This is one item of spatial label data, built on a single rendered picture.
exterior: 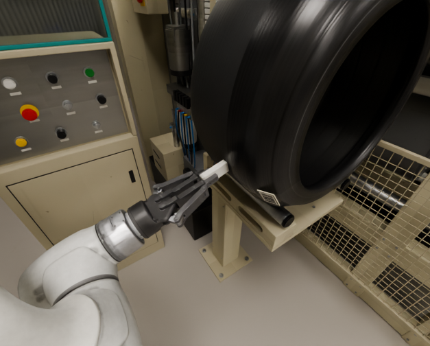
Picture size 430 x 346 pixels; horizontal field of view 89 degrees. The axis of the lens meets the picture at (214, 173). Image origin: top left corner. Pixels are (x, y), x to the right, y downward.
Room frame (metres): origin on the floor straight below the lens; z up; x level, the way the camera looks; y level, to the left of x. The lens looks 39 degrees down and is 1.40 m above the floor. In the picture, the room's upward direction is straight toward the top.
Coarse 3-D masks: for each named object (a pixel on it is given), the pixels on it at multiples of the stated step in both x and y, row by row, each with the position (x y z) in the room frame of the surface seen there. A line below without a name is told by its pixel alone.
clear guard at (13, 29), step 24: (0, 0) 0.77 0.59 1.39; (24, 0) 0.80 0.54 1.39; (48, 0) 0.83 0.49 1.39; (72, 0) 0.86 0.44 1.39; (96, 0) 0.90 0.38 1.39; (0, 24) 0.75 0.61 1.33; (24, 24) 0.78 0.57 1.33; (48, 24) 0.82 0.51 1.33; (72, 24) 0.85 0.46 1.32; (96, 24) 0.89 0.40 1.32; (0, 48) 0.73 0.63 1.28; (24, 48) 0.76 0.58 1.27
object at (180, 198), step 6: (192, 186) 0.35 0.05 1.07; (198, 186) 0.35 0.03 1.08; (186, 192) 0.34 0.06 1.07; (192, 192) 0.34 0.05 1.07; (174, 198) 0.32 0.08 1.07; (180, 198) 0.32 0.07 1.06; (186, 198) 0.33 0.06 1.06; (162, 204) 0.31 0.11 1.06; (168, 204) 0.31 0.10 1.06; (180, 204) 0.32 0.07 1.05
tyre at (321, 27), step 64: (256, 0) 0.46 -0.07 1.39; (320, 0) 0.38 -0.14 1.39; (384, 0) 0.41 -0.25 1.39; (256, 64) 0.37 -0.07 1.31; (320, 64) 0.35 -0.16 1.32; (384, 64) 0.71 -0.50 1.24; (256, 128) 0.34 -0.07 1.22; (320, 128) 0.75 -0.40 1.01; (384, 128) 0.57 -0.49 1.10; (256, 192) 0.36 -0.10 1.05; (320, 192) 0.43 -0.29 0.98
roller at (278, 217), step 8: (248, 192) 0.51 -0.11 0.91; (256, 200) 0.47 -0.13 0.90; (264, 208) 0.45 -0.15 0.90; (272, 208) 0.43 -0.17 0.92; (280, 208) 0.43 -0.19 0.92; (272, 216) 0.42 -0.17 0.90; (280, 216) 0.40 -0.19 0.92; (288, 216) 0.40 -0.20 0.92; (280, 224) 0.39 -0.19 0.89; (288, 224) 0.39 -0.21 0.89
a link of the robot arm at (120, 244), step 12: (108, 216) 0.28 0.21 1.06; (120, 216) 0.28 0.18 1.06; (96, 228) 0.26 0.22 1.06; (108, 228) 0.25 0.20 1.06; (120, 228) 0.25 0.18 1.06; (132, 228) 0.26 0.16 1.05; (108, 240) 0.23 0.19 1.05; (120, 240) 0.24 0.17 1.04; (132, 240) 0.24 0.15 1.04; (144, 240) 0.27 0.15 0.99; (120, 252) 0.23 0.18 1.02; (132, 252) 0.24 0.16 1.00
